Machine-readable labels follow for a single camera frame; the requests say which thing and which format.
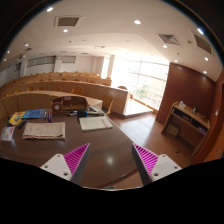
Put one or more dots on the white packet with red print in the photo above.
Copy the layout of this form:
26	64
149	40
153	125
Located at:
7	133

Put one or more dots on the wooden shelf cabinet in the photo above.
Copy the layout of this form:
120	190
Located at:
187	124

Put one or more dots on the long curved wooden desk row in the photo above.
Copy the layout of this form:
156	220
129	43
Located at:
95	91

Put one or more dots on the large bright window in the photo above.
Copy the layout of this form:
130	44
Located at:
145	81

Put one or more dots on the blue book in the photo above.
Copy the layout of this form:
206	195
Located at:
36	113

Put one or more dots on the black remote on desk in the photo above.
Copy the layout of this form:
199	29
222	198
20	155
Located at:
21	124

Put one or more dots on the open white notebook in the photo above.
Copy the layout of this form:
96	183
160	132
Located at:
94	123

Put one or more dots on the yellow book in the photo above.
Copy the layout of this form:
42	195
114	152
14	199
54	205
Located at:
16	119

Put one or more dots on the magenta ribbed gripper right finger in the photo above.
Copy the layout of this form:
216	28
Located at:
151	166

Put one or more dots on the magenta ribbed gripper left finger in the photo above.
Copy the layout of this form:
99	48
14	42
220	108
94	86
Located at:
70	166

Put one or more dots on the folded beige towel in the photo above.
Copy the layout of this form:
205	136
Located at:
44	130

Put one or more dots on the wooden desktop lectern box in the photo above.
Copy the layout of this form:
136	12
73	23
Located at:
68	103

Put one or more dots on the black device on desk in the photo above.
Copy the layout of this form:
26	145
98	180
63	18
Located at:
82	113

